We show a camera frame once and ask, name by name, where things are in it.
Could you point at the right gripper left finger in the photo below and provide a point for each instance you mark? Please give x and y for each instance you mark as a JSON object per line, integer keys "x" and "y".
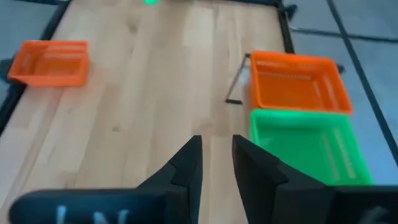
{"x": 186, "y": 186}

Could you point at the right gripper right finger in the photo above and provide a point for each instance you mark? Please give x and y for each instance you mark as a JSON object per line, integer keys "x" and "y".
{"x": 267, "y": 193}

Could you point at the orange slotted plastic basket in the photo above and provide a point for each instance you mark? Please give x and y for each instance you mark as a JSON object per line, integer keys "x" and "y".
{"x": 295, "y": 84}
{"x": 49, "y": 65}

